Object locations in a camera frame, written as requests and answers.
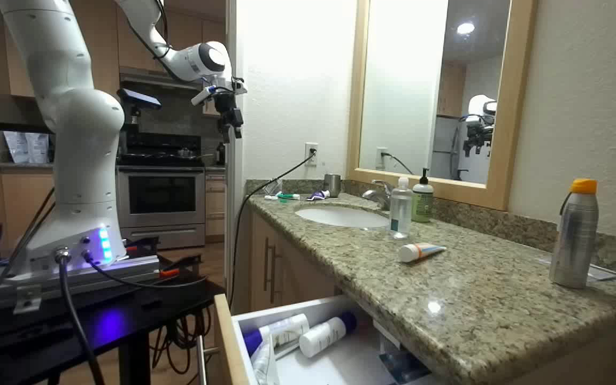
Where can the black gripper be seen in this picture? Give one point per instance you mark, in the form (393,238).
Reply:
(229,113)

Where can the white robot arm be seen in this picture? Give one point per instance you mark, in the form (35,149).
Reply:
(85,120)

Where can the white tube in drawer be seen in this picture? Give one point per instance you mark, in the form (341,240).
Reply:
(276,332)

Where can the open wooden drawer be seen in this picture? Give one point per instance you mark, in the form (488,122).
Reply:
(366,356)

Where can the stainless steel oven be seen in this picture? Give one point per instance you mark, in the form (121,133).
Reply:
(160,188)

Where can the green toothpaste tube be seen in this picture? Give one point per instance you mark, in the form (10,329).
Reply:
(283,196)

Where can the purple toothpaste tube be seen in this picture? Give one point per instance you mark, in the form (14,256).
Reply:
(319,194)

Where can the metal toothbrush cup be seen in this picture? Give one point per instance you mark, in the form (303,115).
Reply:
(331,184)

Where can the white oval sink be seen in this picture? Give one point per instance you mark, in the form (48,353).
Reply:
(342,216)

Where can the wooden vanity cabinet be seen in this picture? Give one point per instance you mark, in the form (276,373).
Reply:
(278,271)

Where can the chrome faucet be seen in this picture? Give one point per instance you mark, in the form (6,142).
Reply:
(379,192)

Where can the clear plastic bottle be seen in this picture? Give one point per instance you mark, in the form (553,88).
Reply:
(400,207)

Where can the wood framed mirror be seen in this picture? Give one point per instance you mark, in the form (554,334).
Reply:
(397,82)

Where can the green soap pump bottle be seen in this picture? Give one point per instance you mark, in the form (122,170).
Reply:
(421,200)

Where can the white toothpaste tube on counter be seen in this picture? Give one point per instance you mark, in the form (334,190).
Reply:
(413,253)

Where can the white bottle blue cap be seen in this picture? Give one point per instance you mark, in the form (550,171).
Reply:
(326,334)

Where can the black robot cart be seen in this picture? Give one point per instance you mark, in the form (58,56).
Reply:
(122,322)

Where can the silver spray can orange cap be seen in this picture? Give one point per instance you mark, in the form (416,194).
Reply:
(576,234)

